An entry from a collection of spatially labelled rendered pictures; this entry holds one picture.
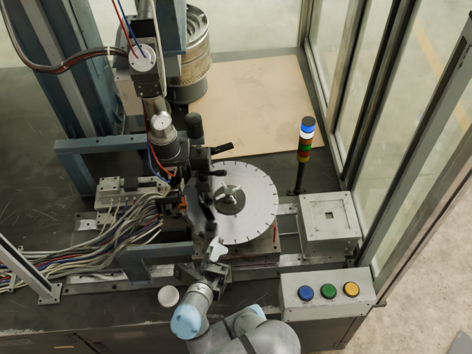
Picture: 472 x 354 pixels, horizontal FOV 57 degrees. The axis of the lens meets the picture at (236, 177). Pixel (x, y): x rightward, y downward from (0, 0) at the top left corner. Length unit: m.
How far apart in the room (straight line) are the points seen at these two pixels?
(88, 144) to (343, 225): 0.91
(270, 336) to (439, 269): 1.83
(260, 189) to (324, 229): 0.25
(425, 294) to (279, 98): 1.25
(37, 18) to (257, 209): 0.92
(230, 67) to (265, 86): 0.22
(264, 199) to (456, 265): 1.42
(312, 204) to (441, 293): 1.18
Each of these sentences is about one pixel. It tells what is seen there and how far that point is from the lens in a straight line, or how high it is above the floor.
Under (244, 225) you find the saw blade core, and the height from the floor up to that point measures 0.95.
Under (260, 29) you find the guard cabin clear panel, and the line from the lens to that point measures 2.30.
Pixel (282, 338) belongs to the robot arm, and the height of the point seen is 1.37.
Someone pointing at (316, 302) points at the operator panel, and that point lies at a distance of 1.38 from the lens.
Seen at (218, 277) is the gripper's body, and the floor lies 0.98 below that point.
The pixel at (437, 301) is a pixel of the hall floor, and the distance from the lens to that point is 2.50.
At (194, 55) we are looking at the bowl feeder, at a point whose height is 1.04.
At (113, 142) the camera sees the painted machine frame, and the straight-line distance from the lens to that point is 1.56.
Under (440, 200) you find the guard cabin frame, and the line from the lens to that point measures 1.01.
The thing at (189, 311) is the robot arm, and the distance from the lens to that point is 1.15.
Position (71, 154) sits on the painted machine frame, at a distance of 1.61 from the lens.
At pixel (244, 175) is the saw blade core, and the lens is 1.52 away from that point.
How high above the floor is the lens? 2.19
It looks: 55 degrees down
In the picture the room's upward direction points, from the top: 3 degrees counter-clockwise
